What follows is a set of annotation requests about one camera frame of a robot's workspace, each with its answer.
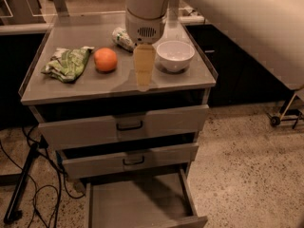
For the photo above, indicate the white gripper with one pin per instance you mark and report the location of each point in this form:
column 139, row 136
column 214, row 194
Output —
column 144, row 30

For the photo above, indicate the orange fruit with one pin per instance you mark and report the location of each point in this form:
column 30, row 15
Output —
column 105, row 59

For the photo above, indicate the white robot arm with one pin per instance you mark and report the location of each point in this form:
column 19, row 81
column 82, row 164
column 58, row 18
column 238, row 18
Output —
column 272, row 31

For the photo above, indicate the grey drawer cabinet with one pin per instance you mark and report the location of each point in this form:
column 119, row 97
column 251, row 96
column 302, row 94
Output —
column 97, row 94

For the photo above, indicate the top grey drawer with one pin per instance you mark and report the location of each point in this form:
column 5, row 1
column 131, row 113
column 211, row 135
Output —
column 127, row 127

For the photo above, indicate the grey drawer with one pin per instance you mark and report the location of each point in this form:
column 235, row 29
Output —
column 127, row 127
column 87, row 167
column 150, row 198

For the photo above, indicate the middle grey drawer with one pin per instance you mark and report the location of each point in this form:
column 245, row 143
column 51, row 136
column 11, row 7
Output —
column 87, row 167

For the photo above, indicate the bottom grey drawer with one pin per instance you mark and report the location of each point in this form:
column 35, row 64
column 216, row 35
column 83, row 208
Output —
column 150, row 198

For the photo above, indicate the crushed soda can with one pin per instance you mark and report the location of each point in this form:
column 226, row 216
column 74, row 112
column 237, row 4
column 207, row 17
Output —
column 122, row 39

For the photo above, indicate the white bowl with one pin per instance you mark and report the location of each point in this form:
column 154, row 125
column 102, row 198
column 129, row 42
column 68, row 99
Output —
column 175, row 56

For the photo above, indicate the green chip bag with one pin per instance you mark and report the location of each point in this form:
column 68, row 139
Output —
column 67, row 65

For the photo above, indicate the black stand pole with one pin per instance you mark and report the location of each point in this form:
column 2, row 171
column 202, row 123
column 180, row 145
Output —
column 13, row 213

